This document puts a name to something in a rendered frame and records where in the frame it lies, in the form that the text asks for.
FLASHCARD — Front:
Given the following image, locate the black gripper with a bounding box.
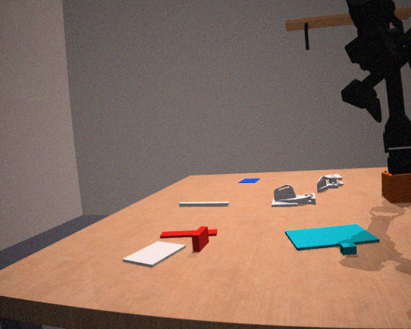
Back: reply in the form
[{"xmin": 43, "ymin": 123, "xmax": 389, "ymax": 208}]
[{"xmin": 341, "ymin": 28, "xmax": 411, "ymax": 123}]

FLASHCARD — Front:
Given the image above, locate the grey flat bar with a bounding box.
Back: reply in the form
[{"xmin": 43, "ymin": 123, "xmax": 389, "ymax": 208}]
[{"xmin": 179, "ymin": 202, "xmax": 229, "ymax": 207}]

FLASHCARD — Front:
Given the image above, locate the blue rectangular block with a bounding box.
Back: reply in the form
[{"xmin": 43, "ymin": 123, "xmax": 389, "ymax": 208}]
[{"xmin": 239, "ymin": 178, "xmax": 261, "ymax": 183}]

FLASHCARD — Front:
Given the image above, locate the teal flat plate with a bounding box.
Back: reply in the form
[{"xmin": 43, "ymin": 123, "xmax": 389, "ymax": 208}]
[{"xmin": 285, "ymin": 224, "xmax": 379, "ymax": 251}]

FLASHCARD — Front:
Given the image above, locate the small teal block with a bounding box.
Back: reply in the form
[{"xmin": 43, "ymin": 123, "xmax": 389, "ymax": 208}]
[{"xmin": 340, "ymin": 242, "xmax": 357, "ymax": 256}]

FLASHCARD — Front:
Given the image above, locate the red flat bar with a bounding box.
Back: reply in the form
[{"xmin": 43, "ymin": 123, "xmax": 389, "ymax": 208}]
[{"xmin": 160, "ymin": 229, "xmax": 217, "ymax": 239}]

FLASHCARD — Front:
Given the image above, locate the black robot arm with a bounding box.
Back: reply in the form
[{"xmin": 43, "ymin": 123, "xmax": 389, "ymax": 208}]
[{"xmin": 345, "ymin": 0, "xmax": 411, "ymax": 174}]

